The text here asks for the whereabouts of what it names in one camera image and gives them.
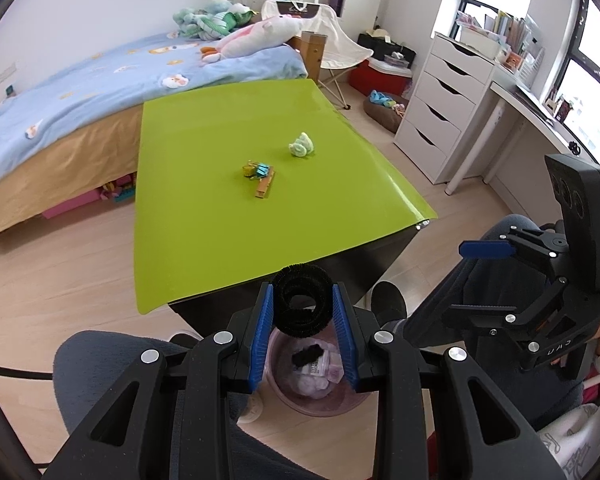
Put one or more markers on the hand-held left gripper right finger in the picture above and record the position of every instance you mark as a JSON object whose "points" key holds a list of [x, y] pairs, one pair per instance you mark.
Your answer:
{"points": [[347, 346]]}

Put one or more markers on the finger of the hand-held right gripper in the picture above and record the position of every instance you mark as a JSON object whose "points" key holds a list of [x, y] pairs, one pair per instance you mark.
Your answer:
{"points": [[480, 316], [485, 249]]}

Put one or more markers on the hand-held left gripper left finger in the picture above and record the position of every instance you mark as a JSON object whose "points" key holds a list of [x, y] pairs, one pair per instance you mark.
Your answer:
{"points": [[262, 341]]}

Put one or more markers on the purple printed box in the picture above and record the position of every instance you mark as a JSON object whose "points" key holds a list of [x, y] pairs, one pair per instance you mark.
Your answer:
{"points": [[325, 370]]}

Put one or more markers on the black velcro roll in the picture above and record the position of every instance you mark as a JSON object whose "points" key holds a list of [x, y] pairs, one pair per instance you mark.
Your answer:
{"points": [[287, 317]]}

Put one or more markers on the black cloth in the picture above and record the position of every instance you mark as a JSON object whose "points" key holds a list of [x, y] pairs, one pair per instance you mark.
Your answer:
{"points": [[307, 355]]}

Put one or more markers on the white tissue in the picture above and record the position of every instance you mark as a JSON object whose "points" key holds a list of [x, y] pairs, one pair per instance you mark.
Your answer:
{"points": [[307, 386]]}

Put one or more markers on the pink plastic bin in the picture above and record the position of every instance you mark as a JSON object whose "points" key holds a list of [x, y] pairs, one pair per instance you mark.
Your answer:
{"points": [[325, 402]]}

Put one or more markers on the person's right forearm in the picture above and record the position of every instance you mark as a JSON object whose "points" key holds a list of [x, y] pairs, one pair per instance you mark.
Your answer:
{"points": [[580, 440]]}

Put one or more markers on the green top table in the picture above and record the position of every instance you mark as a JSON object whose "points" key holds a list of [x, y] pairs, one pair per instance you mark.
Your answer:
{"points": [[220, 230]]}

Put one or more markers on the white desk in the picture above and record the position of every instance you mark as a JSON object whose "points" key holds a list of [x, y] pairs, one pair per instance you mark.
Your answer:
{"points": [[510, 110]]}

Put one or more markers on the white drawer chest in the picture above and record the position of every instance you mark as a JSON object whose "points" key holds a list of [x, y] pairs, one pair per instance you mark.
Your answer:
{"points": [[440, 110]]}

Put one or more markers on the small wooden block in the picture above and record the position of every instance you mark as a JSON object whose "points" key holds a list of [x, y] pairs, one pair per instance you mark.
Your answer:
{"points": [[264, 186]]}

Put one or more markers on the person's left leg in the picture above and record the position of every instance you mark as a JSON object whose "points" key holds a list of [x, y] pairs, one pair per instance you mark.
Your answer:
{"points": [[105, 360]]}

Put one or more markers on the brown cushion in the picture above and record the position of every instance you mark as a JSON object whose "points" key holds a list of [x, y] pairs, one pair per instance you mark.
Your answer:
{"points": [[382, 117]]}

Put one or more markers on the blue binder clips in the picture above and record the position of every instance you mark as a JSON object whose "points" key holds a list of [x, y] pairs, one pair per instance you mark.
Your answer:
{"points": [[256, 169]]}

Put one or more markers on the blue soft toy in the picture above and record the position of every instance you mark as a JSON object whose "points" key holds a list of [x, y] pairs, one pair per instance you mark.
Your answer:
{"points": [[380, 98]]}

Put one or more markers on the pale green sock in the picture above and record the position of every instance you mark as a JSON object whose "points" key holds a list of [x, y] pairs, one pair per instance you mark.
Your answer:
{"points": [[301, 144]]}

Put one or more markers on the red storage box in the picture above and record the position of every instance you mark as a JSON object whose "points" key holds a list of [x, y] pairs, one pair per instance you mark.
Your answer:
{"points": [[375, 80]]}

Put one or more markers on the row of books and files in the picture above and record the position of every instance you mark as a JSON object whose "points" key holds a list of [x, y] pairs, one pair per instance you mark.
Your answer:
{"points": [[505, 35]]}

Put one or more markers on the black bag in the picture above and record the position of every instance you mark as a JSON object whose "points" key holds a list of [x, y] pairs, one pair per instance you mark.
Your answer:
{"points": [[380, 45]]}

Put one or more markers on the pink storage box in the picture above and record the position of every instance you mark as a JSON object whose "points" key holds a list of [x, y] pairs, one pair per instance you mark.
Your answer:
{"points": [[75, 202]]}

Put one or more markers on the white folding chair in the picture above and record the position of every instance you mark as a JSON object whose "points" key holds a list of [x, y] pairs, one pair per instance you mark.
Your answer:
{"points": [[330, 35]]}

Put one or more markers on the bed with blue duvet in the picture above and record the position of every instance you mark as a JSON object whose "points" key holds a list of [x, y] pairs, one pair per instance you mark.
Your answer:
{"points": [[40, 180]]}

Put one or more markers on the pink white plush toy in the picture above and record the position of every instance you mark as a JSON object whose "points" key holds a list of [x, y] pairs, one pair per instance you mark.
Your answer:
{"points": [[252, 37]]}

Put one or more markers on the blue printed blanket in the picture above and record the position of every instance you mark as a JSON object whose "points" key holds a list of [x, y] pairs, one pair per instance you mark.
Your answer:
{"points": [[80, 90]]}

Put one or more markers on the green striped plush toy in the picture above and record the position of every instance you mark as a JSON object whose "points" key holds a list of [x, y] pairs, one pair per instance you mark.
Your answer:
{"points": [[220, 22]]}

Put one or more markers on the teal plush toy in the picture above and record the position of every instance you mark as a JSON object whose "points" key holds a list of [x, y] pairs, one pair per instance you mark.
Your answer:
{"points": [[185, 19]]}

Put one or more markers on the small bedside device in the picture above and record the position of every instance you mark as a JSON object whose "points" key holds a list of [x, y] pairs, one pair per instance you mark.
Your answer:
{"points": [[10, 91]]}

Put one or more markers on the wall socket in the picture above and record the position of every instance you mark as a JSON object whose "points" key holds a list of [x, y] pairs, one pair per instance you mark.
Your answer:
{"points": [[7, 72]]}

